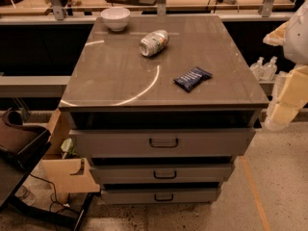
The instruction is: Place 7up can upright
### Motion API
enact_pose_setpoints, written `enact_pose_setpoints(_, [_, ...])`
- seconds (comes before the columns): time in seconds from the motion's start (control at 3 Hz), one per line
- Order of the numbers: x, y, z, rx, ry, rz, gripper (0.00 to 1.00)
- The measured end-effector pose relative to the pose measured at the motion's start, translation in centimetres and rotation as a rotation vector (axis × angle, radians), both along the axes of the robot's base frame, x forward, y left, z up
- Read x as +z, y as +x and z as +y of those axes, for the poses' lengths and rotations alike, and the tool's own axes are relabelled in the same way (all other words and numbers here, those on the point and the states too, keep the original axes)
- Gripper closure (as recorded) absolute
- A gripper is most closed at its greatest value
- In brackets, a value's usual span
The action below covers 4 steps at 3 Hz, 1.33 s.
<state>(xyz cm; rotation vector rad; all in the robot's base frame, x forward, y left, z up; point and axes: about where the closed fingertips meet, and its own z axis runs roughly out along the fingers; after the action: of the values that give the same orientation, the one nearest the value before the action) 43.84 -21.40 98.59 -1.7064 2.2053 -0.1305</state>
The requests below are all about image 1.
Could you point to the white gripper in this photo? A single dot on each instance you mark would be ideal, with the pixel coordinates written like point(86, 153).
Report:
point(298, 38)

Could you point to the silver green 7up can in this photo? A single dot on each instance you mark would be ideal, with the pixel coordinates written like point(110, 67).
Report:
point(154, 42)

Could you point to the right clear pump bottle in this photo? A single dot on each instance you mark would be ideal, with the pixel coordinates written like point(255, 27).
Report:
point(269, 69)

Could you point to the clear pump bottle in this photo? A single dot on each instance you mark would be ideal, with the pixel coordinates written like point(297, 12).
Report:
point(269, 69)
point(256, 68)

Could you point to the left clear pump bottle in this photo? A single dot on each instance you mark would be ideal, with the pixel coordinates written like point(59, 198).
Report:
point(256, 68)

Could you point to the dark blue snack packet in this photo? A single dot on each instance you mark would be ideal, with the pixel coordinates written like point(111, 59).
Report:
point(192, 78)

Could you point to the middle grey drawer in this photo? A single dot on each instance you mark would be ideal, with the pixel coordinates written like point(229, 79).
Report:
point(154, 174)

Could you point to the grey drawer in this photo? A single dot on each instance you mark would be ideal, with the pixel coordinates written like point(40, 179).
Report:
point(154, 174)
point(161, 143)
point(160, 196)

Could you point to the grey drawer cabinet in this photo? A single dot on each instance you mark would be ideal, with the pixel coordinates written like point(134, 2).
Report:
point(114, 87)

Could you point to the top grey drawer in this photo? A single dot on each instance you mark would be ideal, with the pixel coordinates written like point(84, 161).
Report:
point(161, 143)

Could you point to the white ceramic bowl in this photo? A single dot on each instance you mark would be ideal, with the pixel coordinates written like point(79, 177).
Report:
point(116, 18)

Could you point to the bottom grey drawer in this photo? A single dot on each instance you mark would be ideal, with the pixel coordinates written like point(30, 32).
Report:
point(160, 196)

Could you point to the green white small packet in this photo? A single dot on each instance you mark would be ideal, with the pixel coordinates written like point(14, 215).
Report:
point(68, 148)

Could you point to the beige cardboard piece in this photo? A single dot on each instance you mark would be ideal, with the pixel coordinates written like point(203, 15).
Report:
point(68, 175)

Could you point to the dark brown tray cart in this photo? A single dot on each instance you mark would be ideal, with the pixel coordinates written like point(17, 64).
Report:
point(21, 149)

